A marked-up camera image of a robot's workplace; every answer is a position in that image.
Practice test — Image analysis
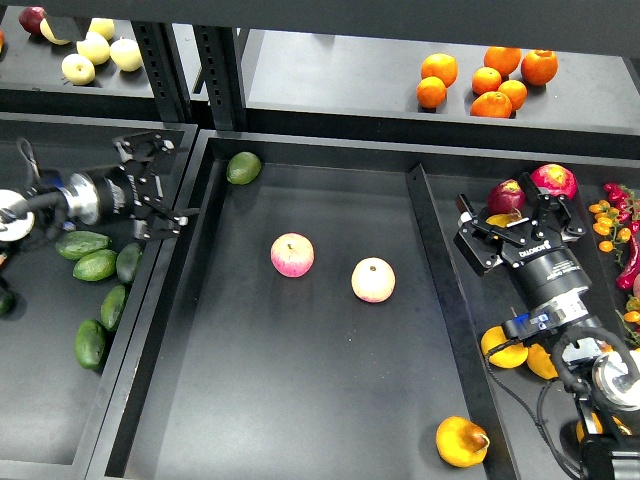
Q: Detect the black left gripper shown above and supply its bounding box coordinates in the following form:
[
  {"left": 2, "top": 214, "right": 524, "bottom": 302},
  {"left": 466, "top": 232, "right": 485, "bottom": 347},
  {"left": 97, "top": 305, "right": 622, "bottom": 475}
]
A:
[{"left": 65, "top": 132, "right": 199, "bottom": 241}]

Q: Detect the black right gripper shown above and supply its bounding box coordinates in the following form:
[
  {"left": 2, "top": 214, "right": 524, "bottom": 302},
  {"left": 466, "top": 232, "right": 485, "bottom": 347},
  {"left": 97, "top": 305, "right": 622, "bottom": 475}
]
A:
[{"left": 454, "top": 173, "right": 591, "bottom": 310}]

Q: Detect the dark green avocado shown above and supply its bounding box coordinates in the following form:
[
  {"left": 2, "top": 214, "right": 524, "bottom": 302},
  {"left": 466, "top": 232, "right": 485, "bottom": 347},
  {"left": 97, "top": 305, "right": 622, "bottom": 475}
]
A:
[{"left": 74, "top": 319, "right": 107, "bottom": 370}]

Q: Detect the yellow pear with brown stem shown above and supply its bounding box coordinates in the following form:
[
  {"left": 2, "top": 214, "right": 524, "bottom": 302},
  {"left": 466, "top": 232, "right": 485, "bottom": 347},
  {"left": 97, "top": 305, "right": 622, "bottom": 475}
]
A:
[{"left": 435, "top": 416, "right": 491, "bottom": 468}]

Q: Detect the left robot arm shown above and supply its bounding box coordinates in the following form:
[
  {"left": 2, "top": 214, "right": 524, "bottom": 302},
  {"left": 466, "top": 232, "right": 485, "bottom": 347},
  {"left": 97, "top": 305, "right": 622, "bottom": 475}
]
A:
[{"left": 1, "top": 132, "right": 199, "bottom": 243}]

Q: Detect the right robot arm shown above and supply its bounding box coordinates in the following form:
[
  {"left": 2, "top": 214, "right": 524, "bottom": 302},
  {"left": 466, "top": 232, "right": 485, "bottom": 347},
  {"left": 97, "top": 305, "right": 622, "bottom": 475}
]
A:
[{"left": 454, "top": 173, "right": 639, "bottom": 479}]

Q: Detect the yellow pear near red apples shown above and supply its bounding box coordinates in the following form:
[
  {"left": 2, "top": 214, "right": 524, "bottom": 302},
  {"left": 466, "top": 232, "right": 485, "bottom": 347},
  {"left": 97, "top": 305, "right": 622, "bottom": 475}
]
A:
[{"left": 486, "top": 212, "right": 522, "bottom": 228}]

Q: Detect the green avocado in centre tray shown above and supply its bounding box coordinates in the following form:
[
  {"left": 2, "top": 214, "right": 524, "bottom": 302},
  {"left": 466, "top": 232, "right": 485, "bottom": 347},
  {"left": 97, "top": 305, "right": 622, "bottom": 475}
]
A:
[{"left": 226, "top": 151, "right": 262, "bottom": 185}]

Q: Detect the green avocado left middle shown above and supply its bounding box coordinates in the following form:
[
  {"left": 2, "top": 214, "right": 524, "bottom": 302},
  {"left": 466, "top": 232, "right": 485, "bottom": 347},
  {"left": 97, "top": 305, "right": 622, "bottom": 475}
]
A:
[{"left": 73, "top": 249, "right": 117, "bottom": 282}]

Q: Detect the green avocado left top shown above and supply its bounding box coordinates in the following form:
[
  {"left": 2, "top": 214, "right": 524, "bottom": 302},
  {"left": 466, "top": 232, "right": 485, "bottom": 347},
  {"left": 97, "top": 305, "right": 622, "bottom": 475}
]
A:
[{"left": 55, "top": 230, "right": 111, "bottom": 260}]

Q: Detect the green avocado lower left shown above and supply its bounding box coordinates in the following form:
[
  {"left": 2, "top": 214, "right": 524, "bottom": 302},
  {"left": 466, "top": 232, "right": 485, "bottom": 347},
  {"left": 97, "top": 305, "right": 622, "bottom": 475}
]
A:
[{"left": 100, "top": 284, "right": 129, "bottom": 332}]

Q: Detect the dark avocado at left edge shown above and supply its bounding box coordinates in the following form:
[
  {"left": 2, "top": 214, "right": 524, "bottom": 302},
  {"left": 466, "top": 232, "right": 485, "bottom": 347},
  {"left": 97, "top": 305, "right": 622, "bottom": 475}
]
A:
[{"left": 0, "top": 287, "right": 15, "bottom": 316}]

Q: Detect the yellow pear bottom right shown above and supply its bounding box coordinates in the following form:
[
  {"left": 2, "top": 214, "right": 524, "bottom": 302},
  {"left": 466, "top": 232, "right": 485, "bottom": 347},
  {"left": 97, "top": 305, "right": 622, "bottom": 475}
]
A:
[{"left": 575, "top": 413, "right": 633, "bottom": 443}]

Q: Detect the bright red apple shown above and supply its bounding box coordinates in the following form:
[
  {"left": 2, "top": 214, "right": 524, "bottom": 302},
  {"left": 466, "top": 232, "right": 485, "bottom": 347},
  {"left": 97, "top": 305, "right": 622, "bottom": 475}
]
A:
[{"left": 531, "top": 163, "right": 578, "bottom": 199}]

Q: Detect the cherry tomato bunch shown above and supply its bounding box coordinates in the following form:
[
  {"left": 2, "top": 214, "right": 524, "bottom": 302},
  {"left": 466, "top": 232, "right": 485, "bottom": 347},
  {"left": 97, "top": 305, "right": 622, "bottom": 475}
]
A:
[{"left": 588, "top": 182, "right": 639, "bottom": 253}]

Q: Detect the red chili pepper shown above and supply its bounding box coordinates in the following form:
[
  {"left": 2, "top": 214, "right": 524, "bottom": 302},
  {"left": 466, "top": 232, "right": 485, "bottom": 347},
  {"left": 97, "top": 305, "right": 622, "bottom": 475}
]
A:
[{"left": 615, "top": 236, "right": 639, "bottom": 291}]

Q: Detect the orange bottom front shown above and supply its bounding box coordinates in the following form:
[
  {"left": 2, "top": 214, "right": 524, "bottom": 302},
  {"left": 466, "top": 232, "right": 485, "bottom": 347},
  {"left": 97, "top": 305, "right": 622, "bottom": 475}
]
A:
[{"left": 470, "top": 91, "right": 512, "bottom": 118}]

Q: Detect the orange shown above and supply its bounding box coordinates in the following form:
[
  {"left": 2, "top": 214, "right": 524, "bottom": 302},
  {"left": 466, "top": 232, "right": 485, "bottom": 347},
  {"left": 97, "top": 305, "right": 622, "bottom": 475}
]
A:
[
  {"left": 498, "top": 80, "right": 528, "bottom": 112},
  {"left": 470, "top": 91, "right": 512, "bottom": 118},
  {"left": 420, "top": 53, "right": 458, "bottom": 88},
  {"left": 484, "top": 46, "right": 522, "bottom": 78},
  {"left": 520, "top": 49, "right": 559, "bottom": 86},
  {"left": 471, "top": 66, "right": 503, "bottom": 96},
  {"left": 416, "top": 76, "right": 447, "bottom": 109}
]

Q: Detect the orange right middle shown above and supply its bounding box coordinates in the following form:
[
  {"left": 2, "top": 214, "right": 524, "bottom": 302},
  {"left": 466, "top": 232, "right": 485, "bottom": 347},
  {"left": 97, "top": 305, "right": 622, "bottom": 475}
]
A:
[{"left": 498, "top": 80, "right": 528, "bottom": 112}]

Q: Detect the pale yellow apple front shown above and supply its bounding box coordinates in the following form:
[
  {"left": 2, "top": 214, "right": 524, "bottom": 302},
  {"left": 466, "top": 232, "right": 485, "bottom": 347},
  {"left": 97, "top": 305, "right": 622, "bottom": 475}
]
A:
[{"left": 61, "top": 54, "right": 96, "bottom": 86}]

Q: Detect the orange centre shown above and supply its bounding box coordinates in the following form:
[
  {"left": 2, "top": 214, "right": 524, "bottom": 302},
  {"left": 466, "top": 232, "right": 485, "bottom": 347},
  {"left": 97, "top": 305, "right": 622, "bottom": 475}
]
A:
[{"left": 471, "top": 66, "right": 503, "bottom": 96}]

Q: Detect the pale yellow apple middle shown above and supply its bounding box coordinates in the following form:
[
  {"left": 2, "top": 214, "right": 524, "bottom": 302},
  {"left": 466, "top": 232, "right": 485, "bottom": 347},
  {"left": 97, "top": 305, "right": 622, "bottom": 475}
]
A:
[{"left": 76, "top": 31, "right": 111, "bottom": 66}]

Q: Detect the orange top right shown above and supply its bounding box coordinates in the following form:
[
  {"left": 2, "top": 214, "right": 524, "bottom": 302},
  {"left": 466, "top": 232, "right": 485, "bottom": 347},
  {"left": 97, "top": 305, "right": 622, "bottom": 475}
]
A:
[{"left": 520, "top": 49, "right": 559, "bottom": 86}]

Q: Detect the pink red apple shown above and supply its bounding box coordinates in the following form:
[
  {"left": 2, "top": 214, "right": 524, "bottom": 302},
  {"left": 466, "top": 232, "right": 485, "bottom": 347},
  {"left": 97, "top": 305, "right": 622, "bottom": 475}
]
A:
[{"left": 270, "top": 232, "right": 315, "bottom": 278}]

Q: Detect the orange lower left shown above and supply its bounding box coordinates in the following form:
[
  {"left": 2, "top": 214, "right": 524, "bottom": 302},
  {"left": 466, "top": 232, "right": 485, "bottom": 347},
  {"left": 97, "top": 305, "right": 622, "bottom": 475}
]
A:
[{"left": 416, "top": 76, "right": 447, "bottom": 109}]

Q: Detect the orange top middle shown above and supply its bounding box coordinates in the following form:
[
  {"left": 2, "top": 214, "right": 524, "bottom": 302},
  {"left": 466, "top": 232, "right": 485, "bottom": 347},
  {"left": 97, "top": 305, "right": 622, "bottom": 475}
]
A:
[{"left": 484, "top": 46, "right": 522, "bottom": 78}]

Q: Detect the pale yellow apple back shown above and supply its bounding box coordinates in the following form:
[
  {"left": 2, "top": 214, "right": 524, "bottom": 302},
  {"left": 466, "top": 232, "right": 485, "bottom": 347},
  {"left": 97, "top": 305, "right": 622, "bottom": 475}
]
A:
[{"left": 89, "top": 17, "right": 115, "bottom": 41}]

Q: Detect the pale yellow pink apple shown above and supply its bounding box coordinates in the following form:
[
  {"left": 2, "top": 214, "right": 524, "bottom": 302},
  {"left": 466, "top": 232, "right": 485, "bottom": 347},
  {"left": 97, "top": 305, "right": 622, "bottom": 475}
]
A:
[{"left": 351, "top": 257, "right": 396, "bottom": 303}]

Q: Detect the orange top left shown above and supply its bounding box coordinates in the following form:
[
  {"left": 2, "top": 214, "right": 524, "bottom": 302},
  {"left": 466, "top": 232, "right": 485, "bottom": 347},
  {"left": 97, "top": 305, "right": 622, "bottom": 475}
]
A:
[{"left": 420, "top": 53, "right": 458, "bottom": 88}]

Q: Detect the pale yellow apple partly hidden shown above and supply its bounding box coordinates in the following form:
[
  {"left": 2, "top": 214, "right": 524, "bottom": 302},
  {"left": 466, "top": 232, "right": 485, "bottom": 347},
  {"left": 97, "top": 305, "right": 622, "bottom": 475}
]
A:
[{"left": 40, "top": 18, "right": 70, "bottom": 45}]

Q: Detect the black centre tray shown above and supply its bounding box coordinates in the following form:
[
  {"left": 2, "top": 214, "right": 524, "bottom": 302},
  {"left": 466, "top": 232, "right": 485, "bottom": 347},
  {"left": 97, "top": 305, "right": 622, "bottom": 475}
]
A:
[{"left": 84, "top": 128, "right": 521, "bottom": 480}]

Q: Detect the black tray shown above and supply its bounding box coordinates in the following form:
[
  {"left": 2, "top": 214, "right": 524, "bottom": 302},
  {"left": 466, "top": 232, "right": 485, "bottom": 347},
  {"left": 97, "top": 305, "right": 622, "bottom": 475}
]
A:
[
  {"left": 84, "top": 128, "right": 521, "bottom": 480},
  {"left": 1, "top": 113, "right": 197, "bottom": 479},
  {"left": 405, "top": 161, "right": 639, "bottom": 479}
]

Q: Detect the dark red apple on shelf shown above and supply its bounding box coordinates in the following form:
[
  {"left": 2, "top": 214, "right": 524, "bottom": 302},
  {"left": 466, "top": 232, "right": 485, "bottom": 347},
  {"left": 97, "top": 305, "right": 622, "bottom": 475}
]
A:
[{"left": 18, "top": 6, "right": 45, "bottom": 36}]

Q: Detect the black right tray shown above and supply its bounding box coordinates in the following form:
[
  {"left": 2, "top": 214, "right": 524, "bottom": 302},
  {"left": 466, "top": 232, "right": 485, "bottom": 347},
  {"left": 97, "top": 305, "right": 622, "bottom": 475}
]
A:
[{"left": 405, "top": 161, "right": 639, "bottom": 479}]

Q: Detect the black left tray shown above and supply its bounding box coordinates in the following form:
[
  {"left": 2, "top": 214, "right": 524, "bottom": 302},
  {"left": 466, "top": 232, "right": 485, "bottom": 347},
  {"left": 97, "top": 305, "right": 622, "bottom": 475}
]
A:
[{"left": 1, "top": 113, "right": 197, "bottom": 479}]

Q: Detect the dark avocado by tray wall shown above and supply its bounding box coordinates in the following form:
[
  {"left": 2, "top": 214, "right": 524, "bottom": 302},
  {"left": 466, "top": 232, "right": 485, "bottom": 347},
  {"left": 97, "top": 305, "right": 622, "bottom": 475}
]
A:
[{"left": 115, "top": 242, "right": 143, "bottom": 284}]

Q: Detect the black shelf upright post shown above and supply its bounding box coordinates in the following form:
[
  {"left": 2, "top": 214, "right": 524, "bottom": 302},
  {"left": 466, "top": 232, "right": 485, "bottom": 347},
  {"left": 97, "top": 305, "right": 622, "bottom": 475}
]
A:
[{"left": 193, "top": 25, "right": 248, "bottom": 132}]

